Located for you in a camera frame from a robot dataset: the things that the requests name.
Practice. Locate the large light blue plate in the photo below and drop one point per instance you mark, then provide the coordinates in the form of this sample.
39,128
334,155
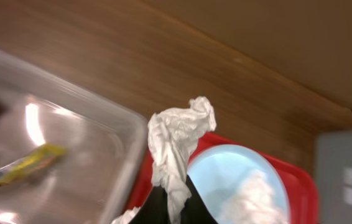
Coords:
218,171

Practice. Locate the grey plastic dishwasher rack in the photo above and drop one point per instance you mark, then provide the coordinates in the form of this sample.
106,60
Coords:
333,177

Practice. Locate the white tissue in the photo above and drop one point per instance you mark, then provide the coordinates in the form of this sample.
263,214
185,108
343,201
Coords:
173,136

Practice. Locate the clear plastic waste bin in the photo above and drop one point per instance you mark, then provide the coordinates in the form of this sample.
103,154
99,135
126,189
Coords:
104,143

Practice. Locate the yellow silver foil wrapper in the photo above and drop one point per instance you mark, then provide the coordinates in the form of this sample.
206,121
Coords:
39,159

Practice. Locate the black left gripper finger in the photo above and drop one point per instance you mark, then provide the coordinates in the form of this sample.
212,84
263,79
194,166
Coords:
154,209

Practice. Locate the red plastic tray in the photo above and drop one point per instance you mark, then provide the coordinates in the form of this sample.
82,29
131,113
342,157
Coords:
300,188

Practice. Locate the clear plastic wrap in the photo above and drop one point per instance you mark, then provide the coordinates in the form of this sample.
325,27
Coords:
253,203

